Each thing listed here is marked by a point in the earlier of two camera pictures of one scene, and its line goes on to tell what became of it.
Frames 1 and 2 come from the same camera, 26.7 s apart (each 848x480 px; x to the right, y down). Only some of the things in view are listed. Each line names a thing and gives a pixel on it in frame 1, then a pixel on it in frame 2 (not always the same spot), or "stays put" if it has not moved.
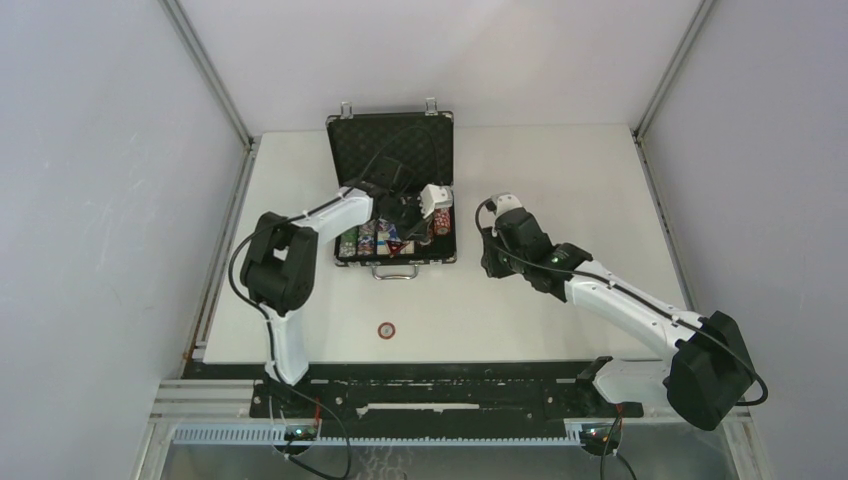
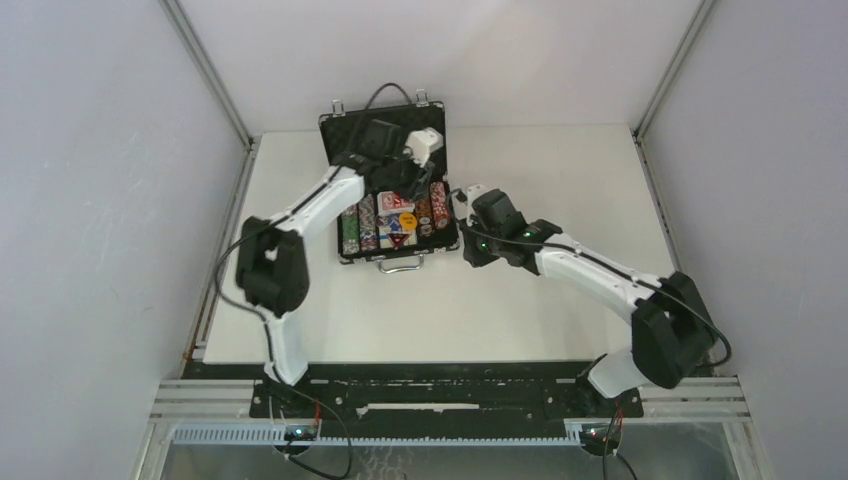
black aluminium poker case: x=392 y=156 stays put
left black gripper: x=419 y=230 → x=416 y=188
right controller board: x=601 y=436 stays put
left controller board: x=300 y=433 stays put
